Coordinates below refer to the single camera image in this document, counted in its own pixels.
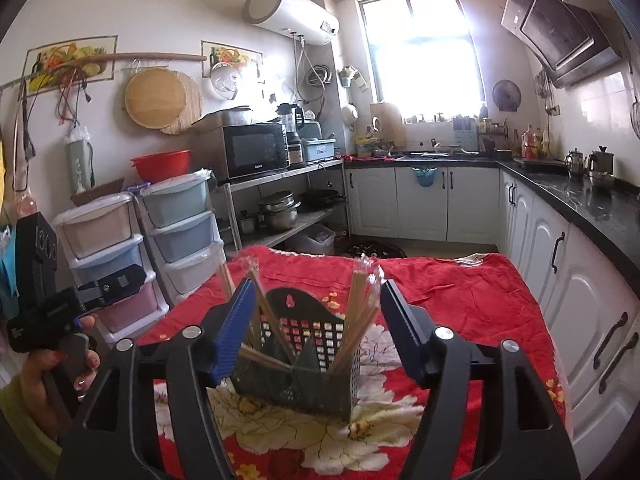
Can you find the teal hanging bag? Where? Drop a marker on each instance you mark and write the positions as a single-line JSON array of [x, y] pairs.
[[424, 177]]

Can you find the black microwave oven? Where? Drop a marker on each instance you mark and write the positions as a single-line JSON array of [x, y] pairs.
[[255, 152]]

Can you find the kitchen window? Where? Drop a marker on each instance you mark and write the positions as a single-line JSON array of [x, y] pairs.
[[420, 60]]

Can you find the black range hood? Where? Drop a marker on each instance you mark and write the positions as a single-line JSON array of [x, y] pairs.
[[555, 30]]

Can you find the round bamboo tray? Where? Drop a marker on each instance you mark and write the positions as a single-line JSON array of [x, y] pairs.
[[152, 97]]

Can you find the white hanging dish cover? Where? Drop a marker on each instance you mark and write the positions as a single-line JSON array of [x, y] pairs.
[[225, 82]]

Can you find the large fruit wall poster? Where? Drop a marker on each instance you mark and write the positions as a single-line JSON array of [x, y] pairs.
[[65, 62]]

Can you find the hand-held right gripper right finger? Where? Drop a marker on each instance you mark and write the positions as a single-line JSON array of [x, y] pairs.
[[402, 332]]

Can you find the red floral blanket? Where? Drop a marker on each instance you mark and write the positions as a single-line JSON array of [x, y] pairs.
[[475, 320]]

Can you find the stacked steel pots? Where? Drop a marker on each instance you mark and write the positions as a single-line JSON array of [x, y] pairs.
[[277, 210]]

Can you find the white lidded container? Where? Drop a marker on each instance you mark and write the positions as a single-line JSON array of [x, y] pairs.
[[312, 240]]

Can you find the black frying pan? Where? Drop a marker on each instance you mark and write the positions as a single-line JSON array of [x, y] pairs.
[[322, 197]]

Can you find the black plastic utensil basket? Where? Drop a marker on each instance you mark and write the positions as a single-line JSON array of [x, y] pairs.
[[295, 385]]

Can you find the blue-grey plastic box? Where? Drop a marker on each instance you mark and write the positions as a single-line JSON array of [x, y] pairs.
[[320, 150]]

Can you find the wooden cutting board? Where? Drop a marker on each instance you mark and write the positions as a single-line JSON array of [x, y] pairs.
[[389, 125]]

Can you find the condiment bottles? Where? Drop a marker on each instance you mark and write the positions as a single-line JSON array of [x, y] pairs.
[[532, 145]]

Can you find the white water heater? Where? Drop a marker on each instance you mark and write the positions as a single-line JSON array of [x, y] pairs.
[[290, 12]]

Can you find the small fruit wall poster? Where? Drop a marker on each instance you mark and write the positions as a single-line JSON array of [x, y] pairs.
[[235, 55]]

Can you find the green hanging bag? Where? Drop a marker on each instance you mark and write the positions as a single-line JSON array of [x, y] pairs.
[[80, 165]]

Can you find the long wooden pole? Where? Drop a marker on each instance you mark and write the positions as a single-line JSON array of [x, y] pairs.
[[140, 56]]

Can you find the black kitchen countertop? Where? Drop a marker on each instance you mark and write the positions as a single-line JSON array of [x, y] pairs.
[[590, 200]]

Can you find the large steel kettle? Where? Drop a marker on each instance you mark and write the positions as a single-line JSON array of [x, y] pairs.
[[600, 165]]

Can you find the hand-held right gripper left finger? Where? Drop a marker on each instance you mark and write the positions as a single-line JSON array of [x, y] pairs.
[[232, 332]]

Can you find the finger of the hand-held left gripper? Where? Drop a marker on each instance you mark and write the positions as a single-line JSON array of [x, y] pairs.
[[120, 285]]

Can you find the person's left hand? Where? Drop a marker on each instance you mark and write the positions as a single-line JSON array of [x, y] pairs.
[[35, 390]]

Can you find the small round wall fan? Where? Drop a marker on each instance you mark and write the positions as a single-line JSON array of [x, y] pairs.
[[506, 95]]

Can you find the brown wicker basket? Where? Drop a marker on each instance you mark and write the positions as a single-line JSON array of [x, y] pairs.
[[97, 192]]

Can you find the pile of wooden chopsticks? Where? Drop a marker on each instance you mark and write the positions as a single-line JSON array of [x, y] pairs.
[[360, 305]]

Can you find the white lower cabinets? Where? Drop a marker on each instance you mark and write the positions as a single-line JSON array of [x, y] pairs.
[[550, 270]]

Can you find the grey-blue plastic drawer tower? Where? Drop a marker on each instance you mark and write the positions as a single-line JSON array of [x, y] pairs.
[[180, 220]]

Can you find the red plastic basin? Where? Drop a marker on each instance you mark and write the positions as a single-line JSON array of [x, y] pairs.
[[160, 166]]

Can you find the black blender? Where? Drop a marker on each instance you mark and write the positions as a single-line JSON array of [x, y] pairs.
[[291, 135]]

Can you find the round woven mat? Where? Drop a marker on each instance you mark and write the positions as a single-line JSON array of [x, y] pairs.
[[192, 110]]

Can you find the small steel kettle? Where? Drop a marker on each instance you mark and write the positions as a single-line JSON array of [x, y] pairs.
[[575, 164]]

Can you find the metal shelf rack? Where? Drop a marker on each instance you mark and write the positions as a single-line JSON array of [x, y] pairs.
[[280, 175]]

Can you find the plastic drawer towers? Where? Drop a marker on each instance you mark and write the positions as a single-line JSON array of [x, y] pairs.
[[100, 240]]

